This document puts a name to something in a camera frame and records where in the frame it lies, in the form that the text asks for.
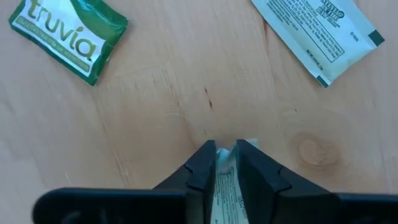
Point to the green white truvia packet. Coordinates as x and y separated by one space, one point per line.
62 34

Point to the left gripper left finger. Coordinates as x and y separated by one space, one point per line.
140 205

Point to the pale green stevia packet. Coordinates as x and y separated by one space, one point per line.
227 193
311 31

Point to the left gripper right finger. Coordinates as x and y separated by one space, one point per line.
295 205

